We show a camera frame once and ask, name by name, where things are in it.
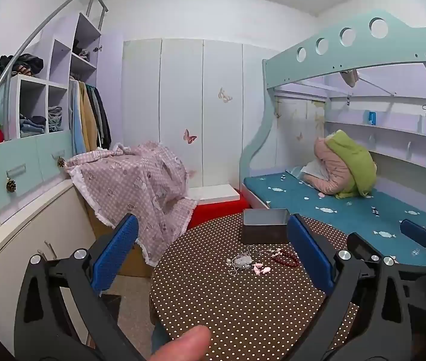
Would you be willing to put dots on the cardboard box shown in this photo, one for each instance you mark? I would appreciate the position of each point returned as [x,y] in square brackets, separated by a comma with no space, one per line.
[134,261]

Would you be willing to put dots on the pink padded coat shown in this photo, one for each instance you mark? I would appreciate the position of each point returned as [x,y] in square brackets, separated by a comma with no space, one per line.
[329,165]

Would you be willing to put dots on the blue cup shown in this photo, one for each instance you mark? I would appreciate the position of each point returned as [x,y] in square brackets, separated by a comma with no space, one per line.
[371,117]

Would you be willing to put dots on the teal bunk bed frame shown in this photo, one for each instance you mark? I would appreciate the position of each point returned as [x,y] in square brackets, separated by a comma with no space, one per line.
[348,56]

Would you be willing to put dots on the tan hanging coat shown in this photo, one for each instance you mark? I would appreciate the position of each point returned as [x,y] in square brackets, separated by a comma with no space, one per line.
[88,120]

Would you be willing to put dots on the pink earring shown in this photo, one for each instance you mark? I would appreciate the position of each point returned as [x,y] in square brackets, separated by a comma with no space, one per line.
[257,266]
[266,270]

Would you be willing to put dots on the person's left hand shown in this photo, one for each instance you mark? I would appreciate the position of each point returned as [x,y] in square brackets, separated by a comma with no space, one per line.
[183,346]

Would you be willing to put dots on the red box with white lid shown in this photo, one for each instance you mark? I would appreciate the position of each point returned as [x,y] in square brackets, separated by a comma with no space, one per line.
[216,210]

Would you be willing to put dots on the pine cone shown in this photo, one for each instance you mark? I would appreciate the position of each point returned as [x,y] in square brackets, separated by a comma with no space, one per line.
[61,163]
[11,185]

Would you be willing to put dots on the folded dark jeans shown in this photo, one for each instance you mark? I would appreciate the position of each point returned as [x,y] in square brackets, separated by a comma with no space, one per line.
[32,125]

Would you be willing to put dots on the white pillow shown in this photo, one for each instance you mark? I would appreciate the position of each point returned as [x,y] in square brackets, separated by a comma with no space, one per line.
[314,169]

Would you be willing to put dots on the cream butterfly sticker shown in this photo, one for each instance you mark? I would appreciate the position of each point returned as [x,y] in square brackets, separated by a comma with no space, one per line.
[225,95]

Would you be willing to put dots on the lilac stair shelf unit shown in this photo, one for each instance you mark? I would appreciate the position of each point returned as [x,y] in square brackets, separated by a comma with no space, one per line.
[62,64]

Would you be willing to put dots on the pale pink butterfly sticker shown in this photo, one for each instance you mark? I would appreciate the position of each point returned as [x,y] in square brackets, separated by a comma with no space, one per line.
[192,173]

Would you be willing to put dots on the light blue hanging garment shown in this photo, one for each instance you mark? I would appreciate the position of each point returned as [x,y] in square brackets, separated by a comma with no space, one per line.
[76,120]

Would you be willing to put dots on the white wall shelf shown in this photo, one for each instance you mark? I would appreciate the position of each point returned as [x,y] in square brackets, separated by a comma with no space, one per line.
[397,131]

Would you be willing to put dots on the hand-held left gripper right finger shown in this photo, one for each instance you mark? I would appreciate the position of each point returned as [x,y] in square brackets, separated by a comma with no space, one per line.
[308,252]

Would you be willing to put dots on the white low cabinet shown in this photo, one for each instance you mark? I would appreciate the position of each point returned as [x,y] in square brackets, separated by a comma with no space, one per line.
[29,240]

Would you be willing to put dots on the white wardrobe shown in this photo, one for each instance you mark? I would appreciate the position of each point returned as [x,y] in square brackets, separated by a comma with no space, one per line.
[179,94]

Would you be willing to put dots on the pink checked blanket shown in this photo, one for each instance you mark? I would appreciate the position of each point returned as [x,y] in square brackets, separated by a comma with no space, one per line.
[141,180]

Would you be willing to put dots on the brown polka-dot tablecloth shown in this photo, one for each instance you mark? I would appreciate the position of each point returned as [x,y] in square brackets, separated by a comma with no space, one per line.
[243,308]

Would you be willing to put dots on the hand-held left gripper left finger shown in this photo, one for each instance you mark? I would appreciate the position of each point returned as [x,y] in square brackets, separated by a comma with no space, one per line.
[117,248]

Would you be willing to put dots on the dark hanging jackets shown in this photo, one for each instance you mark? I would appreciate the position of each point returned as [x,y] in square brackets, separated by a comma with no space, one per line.
[102,120]

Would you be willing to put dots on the blue patterned bed sheet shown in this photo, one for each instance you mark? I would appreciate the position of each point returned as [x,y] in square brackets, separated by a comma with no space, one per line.
[310,199]

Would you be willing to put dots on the folded light jeans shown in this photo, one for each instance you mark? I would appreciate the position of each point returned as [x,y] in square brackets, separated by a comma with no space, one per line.
[55,118]

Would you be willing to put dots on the grey-brown hanging cloth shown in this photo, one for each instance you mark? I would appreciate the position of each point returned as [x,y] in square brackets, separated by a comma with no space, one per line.
[349,78]

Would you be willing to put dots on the grey metal box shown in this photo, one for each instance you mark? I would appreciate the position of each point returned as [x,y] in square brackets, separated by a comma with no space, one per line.
[265,235]

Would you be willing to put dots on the teal drawer cabinet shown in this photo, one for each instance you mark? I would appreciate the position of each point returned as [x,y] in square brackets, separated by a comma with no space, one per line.
[21,165]

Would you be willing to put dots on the pile of dark clothes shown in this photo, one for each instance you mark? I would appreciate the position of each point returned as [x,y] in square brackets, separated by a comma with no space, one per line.
[21,66]

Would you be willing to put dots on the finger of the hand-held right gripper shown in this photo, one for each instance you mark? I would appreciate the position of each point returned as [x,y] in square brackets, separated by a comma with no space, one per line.
[417,233]

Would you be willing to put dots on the grey metal handrail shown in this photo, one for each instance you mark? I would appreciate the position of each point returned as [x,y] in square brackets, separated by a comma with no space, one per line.
[40,26]

